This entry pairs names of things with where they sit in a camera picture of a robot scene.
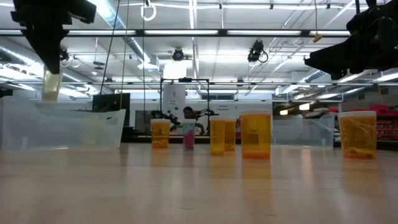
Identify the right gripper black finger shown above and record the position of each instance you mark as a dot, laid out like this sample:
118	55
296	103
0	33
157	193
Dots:
339	58

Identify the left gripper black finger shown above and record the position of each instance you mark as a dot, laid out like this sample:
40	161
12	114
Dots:
49	46

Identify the large amber medicine bottle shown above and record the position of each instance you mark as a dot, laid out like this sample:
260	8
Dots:
255	133
160	133
357	133

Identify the slim amber medicine bottle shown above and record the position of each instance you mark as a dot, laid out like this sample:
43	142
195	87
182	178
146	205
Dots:
231	133
217	137

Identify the teal pink medicine bottle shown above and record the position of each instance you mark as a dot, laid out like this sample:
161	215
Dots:
189	138

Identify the black background robot arm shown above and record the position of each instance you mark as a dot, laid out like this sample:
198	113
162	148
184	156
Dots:
164	115
205	112

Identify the clear plastic bin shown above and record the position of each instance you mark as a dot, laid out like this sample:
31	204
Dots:
62	130
298	133

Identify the red storage shelf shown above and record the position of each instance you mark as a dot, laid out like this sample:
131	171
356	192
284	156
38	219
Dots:
385	124

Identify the black overhead light beam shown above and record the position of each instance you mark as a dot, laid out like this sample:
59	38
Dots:
140	32

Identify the round black ceiling fixture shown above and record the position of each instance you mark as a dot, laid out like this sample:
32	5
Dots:
178	54

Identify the white panel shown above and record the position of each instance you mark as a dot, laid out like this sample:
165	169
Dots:
174	99

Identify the person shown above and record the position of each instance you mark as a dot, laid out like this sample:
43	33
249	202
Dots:
188	111

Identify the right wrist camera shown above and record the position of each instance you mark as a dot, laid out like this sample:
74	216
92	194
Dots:
373	18

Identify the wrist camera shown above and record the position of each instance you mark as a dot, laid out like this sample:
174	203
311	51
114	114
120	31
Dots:
373	18
82	12

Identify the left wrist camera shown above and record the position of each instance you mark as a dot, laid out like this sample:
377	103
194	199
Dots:
82	12

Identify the black overhead camera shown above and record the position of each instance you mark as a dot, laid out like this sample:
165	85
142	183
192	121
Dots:
256	49

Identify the silver ceiling air duct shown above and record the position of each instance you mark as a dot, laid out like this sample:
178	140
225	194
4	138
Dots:
133	46

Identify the black metal frame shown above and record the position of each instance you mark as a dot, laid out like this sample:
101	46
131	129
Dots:
161	99

